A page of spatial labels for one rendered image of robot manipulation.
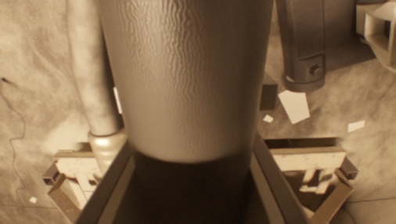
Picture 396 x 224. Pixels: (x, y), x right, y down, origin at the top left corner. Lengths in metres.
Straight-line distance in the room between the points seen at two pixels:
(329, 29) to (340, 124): 0.71
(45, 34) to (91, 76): 1.10
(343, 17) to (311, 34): 0.16
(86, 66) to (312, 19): 0.87
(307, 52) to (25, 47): 1.41
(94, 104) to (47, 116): 1.31
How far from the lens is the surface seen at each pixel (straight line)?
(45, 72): 1.36
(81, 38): 0.19
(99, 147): 0.22
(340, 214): 2.21
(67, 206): 1.27
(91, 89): 0.20
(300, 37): 0.94
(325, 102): 1.37
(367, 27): 0.90
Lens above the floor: 1.02
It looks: 61 degrees down
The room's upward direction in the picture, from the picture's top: 179 degrees clockwise
